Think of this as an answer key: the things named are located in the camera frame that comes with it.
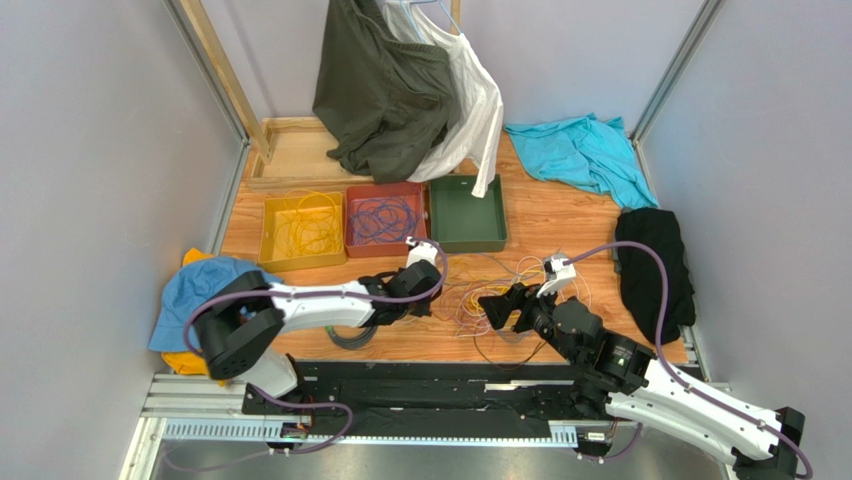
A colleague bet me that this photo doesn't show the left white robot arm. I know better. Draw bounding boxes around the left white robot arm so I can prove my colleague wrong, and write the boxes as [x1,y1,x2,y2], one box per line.
[183,260,448,398]

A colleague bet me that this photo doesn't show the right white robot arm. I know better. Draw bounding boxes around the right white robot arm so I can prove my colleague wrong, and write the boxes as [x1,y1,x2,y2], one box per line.
[478,283,805,479]

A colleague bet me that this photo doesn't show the green plastic bin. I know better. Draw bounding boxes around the green plastic bin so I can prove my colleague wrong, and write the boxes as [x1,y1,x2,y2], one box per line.
[428,175,509,253]

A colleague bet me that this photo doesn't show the red plastic bin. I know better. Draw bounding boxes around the red plastic bin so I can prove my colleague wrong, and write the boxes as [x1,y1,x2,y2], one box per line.
[344,182,427,258]

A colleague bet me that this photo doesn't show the black cloth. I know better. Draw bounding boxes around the black cloth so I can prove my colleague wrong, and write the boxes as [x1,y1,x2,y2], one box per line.
[614,207,696,345]

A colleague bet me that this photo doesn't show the yellow plastic bin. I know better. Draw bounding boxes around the yellow plastic bin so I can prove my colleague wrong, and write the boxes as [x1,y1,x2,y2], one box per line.
[257,190,347,272]

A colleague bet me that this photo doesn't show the dark green hanging garment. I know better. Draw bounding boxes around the dark green hanging garment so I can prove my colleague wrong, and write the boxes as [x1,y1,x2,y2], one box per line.
[312,1,461,184]

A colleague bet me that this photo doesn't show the white hanging shirt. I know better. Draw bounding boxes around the white hanging shirt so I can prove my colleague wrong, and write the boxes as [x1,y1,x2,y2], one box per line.
[382,1,504,198]

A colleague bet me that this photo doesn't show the turquoise cloth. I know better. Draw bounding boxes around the turquoise cloth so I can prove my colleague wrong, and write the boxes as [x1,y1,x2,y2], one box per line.
[505,113,659,209]

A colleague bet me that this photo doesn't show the blue bucket hat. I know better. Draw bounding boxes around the blue bucket hat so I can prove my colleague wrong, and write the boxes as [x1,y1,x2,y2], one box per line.
[148,248,281,353]

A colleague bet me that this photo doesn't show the yellow cloth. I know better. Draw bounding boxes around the yellow cloth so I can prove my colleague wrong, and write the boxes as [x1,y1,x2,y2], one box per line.
[161,246,228,387]

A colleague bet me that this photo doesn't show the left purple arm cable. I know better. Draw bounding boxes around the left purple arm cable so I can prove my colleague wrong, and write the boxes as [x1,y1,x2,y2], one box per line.
[159,238,451,457]

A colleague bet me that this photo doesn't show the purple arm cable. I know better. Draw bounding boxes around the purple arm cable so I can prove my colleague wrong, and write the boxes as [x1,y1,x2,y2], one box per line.
[159,238,451,457]
[562,240,815,479]

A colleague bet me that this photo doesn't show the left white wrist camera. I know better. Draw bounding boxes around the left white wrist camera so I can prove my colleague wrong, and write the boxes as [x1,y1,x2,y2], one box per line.
[405,236,438,267]

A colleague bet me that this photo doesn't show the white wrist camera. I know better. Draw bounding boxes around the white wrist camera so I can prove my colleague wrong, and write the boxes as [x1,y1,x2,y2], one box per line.
[536,253,577,298]
[405,236,438,267]

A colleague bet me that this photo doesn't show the thin black cable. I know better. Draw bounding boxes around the thin black cable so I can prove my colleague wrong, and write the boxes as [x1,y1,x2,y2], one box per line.
[472,336,550,371]

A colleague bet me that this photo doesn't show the tangled pile of cables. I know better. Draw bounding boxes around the tangled pile of cables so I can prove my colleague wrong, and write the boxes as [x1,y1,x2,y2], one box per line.
[432,250,594,344]

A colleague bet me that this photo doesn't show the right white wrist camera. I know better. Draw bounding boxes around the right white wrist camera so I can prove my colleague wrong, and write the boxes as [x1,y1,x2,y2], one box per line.
[536,253,577,298]

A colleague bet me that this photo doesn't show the blue cables in bin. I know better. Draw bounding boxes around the blue cables in bin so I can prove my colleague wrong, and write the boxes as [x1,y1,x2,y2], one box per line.
[350,195,421,246]

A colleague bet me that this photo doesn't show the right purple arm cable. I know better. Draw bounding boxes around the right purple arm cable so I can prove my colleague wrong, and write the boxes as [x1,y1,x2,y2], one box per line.
[562,240,815,479]

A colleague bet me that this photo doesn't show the grey coiled cable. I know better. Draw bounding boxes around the grey coiled cable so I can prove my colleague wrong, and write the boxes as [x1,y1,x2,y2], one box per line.
[324,324,377,351]

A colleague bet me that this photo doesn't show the yellow cables in bin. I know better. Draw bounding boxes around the yellow cables in bin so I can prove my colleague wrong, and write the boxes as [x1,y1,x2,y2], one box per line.
[272,191,345,260]

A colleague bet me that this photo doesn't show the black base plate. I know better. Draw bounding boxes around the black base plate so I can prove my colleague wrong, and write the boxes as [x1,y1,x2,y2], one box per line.
[240,359,620,441]

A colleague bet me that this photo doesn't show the wooden tray frame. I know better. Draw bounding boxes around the wooden tray frame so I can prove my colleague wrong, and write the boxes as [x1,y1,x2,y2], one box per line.
[244,117,374,192]

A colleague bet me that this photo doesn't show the slotted metal rail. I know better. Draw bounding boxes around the slotted metal rail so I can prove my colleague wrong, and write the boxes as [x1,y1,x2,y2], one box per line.
[142,375,580,448]

